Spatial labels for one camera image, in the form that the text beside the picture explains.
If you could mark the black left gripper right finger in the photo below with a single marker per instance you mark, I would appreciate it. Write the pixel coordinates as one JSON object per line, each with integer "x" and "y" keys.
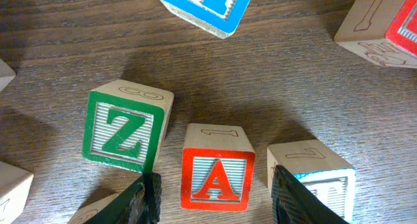
{"x": 294, "y": 203}

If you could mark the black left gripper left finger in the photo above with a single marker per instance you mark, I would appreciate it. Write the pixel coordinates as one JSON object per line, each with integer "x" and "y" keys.
{"x": 139, "y": 203}

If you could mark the red A wooden block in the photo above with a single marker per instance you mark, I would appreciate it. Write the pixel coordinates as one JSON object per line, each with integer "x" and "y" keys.
{"x": 217, "y": 168}

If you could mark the yellow block centre left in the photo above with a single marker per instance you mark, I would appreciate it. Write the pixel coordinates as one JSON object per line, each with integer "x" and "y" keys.
{"x": 87, "y": 212}

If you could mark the yellow block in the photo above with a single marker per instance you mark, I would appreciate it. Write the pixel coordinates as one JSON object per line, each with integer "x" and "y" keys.
{"x": 87, "y": 212}
{"x": 6, "y": 74}

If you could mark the blue T wooden block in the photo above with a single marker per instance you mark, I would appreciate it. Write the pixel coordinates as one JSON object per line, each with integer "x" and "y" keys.
{"x": 323, "y": 172}

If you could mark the green Z wooden block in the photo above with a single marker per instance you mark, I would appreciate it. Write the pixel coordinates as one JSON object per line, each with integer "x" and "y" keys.
{"x": 125, "y": 126}

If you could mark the yellow block upper middle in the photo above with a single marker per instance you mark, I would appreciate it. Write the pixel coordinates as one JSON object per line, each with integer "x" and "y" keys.
{"x": 6, "y": 74}

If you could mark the red E wooden block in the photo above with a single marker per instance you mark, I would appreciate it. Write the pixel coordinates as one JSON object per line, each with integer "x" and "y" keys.
{"x": 381, "y": 31}

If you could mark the blue H wooden block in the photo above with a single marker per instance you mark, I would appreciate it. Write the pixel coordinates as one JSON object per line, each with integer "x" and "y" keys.
{"x": 218, "y": 17}

